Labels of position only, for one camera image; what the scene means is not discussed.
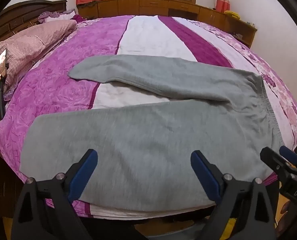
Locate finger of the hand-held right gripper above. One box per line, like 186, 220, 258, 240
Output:
279, 145, 297, 173
260, 147, 293, 178

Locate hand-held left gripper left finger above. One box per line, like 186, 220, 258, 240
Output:
11, 149, 99, 240

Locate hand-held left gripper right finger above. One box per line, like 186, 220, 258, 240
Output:
190, 150, 277, 240

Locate grey pants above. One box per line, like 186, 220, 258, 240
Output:
19, 54, 285, 212

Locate person's right hand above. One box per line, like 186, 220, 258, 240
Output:
276, 201, 293, 239

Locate yellow fluffy cloth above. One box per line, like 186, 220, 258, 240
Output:
221, 216, 238, 240

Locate purple floral blanket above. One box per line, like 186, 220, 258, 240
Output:
0, 15, 297, 221

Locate smartphone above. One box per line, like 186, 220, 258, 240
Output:
0, 49, 9, 78

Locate pink pillows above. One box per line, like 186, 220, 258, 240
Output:
0, 19, 77, 120

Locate yellow object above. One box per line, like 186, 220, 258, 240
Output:
225, 10, 241, 19

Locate purple ruffled pillow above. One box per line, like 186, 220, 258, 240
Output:
38, 9, 86, 25

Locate dark wooden headboard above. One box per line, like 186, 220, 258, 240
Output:
0, 0, 68, 46

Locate wooden cabinet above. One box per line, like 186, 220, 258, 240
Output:
77, 0, 258, 49

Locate dark wooden bed frame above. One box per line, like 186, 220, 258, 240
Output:
0, 145, 47, 240

